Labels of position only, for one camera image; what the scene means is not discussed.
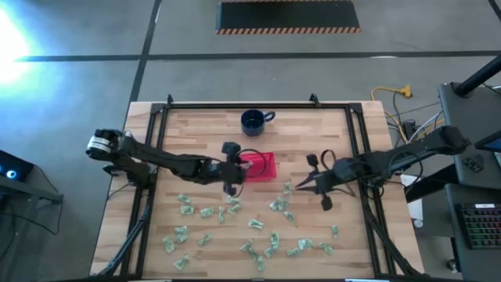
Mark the red slotted plastic basket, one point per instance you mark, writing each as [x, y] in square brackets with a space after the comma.
[266, 172]

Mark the black power adapter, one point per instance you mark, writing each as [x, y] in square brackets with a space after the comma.
[409, 128]

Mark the blue-lit screen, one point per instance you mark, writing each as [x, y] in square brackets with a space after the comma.
[491, 143]

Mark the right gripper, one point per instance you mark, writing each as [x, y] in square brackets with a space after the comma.
[330, 182]

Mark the backlit black keyboard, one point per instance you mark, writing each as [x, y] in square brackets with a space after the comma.
[481, 227]

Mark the green-printed white packet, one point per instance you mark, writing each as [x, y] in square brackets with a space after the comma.
[246, 245]
[254, 254]
[255, 224]
[247, 165]
[293, 251]
[181, 230]
[260, 264]
[275, 205]
[186, 210]
[181, 237]
[234, 208]
[289, 215]
[169, 244]
[232, 200]
[305, 244]
[284, 203]
[270, 251]
[334, 231]
[184, 198]
[204, 239]
[207, 212]
[275, 239]
[181, 262]
[326, 248]
[221, 214]
[287, 188]

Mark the white box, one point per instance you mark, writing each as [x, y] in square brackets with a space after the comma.
[415, 207]

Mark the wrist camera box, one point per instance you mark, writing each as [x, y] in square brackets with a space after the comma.
[312, 160]
[231, 149]

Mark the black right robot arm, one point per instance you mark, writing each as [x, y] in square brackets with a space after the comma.
[411, 150]

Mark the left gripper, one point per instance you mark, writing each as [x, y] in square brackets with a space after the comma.
[233, 174]

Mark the black desk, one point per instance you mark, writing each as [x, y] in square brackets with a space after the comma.
[469, 266]
[469, 129]

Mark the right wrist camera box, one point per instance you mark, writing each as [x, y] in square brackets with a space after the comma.
[312, 160]

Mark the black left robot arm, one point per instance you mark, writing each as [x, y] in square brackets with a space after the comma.
[172, 164]

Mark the black device with blue light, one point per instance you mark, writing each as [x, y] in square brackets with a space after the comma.
[15, 166]

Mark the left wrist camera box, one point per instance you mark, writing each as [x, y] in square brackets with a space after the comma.
[231, 149]

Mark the black hazard-striped floor mat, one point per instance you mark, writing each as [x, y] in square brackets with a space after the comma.
[287, 15]

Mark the small black gadget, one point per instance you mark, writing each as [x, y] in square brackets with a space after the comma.
[473, 163]

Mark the dark blue mug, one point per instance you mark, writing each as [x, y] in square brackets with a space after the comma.
[253, 123]

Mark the black monitor pole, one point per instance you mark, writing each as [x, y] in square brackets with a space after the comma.
[477, 78]

